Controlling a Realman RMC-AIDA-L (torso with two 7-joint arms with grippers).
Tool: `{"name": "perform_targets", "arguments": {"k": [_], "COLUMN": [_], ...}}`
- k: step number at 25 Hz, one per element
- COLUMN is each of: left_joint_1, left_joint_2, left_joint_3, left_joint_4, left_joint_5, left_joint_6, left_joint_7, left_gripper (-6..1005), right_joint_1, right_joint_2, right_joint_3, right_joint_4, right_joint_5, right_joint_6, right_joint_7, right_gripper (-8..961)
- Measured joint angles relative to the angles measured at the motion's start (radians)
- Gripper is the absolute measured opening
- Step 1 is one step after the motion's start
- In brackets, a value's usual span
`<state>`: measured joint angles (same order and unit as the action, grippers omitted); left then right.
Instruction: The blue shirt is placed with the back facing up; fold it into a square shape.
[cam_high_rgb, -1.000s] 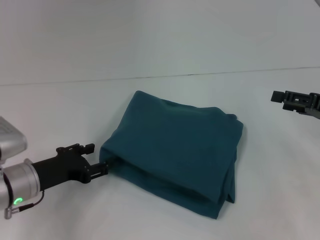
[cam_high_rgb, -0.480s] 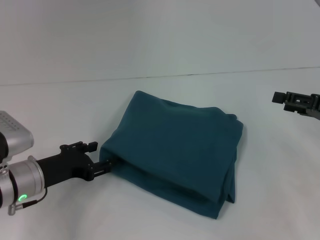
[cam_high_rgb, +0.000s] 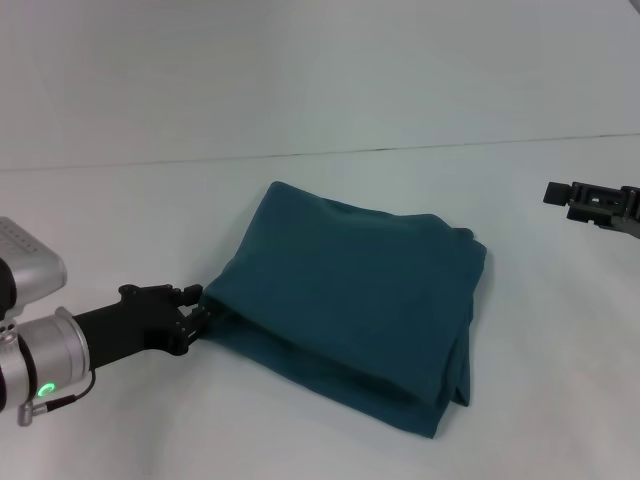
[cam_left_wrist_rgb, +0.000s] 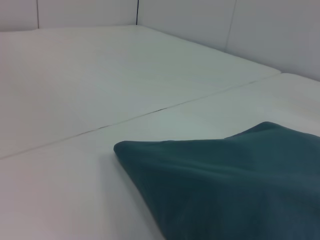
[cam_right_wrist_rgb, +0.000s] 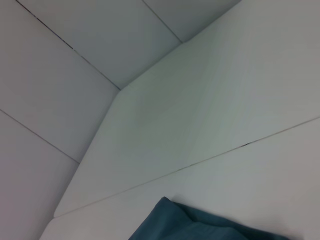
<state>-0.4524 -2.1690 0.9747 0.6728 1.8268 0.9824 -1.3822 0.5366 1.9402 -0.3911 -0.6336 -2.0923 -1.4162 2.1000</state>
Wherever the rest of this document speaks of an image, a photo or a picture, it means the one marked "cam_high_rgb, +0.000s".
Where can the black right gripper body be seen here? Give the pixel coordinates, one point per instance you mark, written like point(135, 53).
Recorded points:
point(605, 207)

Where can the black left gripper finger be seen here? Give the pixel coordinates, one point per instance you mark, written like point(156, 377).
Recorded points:
point(197, 325)
point(190, 295)

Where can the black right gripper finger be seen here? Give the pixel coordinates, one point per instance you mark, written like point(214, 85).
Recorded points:
point(556, 193)

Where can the teal blue t-shirt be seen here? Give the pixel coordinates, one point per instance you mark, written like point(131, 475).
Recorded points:
point(350, 300)

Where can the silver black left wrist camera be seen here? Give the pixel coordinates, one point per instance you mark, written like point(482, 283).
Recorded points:
point(30, 262)

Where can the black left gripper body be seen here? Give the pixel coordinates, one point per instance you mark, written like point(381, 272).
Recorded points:
point(130, 325)

